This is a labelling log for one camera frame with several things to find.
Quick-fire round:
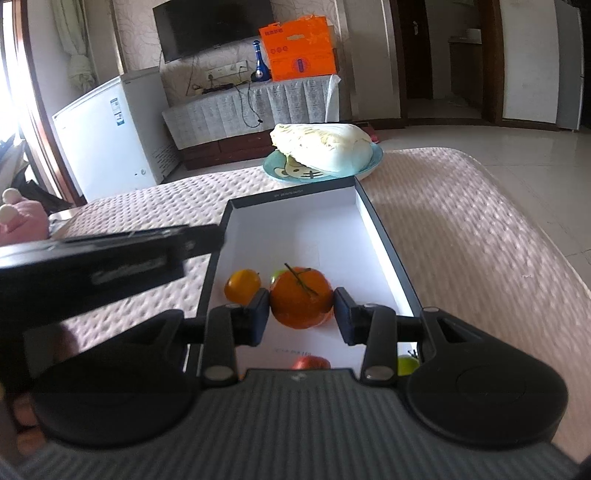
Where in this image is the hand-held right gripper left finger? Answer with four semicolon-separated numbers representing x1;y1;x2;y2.
117;287;271;387

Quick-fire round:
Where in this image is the black cable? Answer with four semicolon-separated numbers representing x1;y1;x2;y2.
235;85;264;128

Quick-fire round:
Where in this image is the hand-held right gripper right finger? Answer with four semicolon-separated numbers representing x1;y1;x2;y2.
333;286;481;386

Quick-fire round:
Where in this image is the pink quilted blanket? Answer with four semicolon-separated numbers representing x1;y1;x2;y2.
0;148;591;462

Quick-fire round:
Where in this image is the blue cartoon plate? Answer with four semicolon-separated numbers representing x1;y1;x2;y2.
263;141;384;184

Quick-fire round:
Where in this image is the white patterned cabinet cloth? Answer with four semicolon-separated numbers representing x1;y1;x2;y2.
161;75;342;149

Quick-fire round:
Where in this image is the person's left hand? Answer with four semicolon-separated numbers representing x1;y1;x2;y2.
11;394;47;457

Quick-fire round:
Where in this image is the pink plush toy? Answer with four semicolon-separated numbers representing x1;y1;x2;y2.
0;188;49;248

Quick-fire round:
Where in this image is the blue glass bottle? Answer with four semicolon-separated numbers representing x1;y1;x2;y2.
250;40;271;83

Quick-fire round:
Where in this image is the grey box with white inside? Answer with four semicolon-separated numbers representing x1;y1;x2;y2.
184;178;437;377

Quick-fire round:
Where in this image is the pale tied curtain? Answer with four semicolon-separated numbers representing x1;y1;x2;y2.
51;0;96;91

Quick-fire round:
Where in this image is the napa cabbage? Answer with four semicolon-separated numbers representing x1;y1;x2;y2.
270;122;377;178

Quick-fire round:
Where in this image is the green fruit with stem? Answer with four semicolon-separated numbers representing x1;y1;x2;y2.
397;351;421;377

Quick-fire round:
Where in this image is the orange with green stem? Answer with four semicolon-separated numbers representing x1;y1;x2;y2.
270;264;334;329

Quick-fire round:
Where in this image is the black wall television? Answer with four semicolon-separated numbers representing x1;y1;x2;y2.
152;0;273;64

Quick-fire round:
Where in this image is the white refrigerator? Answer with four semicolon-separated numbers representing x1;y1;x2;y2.
551;0;586;133

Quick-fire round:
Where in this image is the small red fruit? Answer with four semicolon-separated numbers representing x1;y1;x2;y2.
291;355;332;370

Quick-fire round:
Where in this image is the dark wooden cabinet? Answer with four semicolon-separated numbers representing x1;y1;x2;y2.
161;76;370;171

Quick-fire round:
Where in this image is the orange cardboard box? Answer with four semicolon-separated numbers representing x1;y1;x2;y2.
257;15;337;82

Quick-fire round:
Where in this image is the white chest freezer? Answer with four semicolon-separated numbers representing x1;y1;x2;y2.
52;67;179;201

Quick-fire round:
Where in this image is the dark wooden door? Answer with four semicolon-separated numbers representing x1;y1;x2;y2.
394;0;424;100

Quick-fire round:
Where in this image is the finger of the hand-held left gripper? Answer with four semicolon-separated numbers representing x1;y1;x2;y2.
178;224;227;260

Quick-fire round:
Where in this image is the small yellow-orange orange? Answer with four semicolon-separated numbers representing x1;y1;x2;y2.
224;270;262;305

